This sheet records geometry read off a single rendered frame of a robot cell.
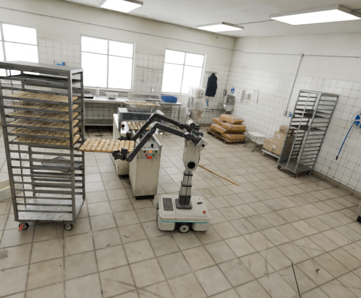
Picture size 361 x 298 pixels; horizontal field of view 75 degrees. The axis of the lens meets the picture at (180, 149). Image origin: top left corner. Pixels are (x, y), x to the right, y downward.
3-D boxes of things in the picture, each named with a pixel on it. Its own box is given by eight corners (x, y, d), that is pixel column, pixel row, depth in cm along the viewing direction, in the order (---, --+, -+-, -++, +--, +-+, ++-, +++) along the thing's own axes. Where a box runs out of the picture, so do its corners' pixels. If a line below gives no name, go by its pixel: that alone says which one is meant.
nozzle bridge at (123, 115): (116, 126, 404) (118, 107, 393) (157, 128, 429) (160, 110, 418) (118, 132, 375) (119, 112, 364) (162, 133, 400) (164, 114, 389)
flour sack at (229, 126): (229, 131, 663) (230, 125, 657) (219, 126, 695) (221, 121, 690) (247, 130, 700) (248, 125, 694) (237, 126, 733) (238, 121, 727)
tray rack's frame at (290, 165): (293, 164, 577) (316, 90, 516) (312, 174, 536) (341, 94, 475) (275, 167, 546) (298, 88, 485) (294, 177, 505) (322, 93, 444)
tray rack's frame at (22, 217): (85, 204, 323) (84, 68, 261) (74, 229, 276) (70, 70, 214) (35, 202, 312) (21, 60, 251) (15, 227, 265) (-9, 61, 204)
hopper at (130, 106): (122, 107, 394) (123, 99, 389) (155, 110, 413) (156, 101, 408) (125, 112, 368) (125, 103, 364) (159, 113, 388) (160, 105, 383)
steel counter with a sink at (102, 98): (52, 133, 569) (49, 81, 527) (52, 125, 627) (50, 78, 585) (179, 132, 719) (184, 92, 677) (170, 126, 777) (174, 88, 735)
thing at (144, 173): (128, 178, 412) (131, 129, 381) (147, 178, 424) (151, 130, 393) (134, 201, 351) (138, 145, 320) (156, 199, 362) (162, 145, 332)
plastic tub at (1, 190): (2, 201, 311) (0, 190, 306) (-10, 196, 317) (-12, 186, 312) (23, 191, 338) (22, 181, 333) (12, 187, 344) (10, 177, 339)
